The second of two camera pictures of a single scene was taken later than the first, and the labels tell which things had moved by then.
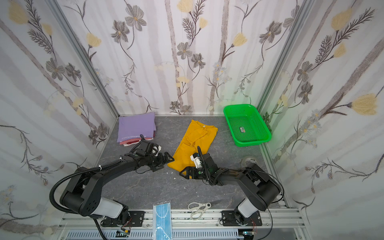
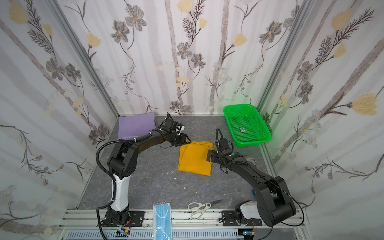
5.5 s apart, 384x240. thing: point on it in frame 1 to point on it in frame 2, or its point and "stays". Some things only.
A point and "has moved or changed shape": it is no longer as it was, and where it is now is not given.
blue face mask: (162, 221) stays
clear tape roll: (243, 161) stays
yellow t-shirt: (196, 134) has moved or changed shape
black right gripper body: (195, 171) to (214, 156)
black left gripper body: (157, 159) to (182, 140)
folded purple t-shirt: (132, 126) stays
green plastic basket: (246, 125) stays
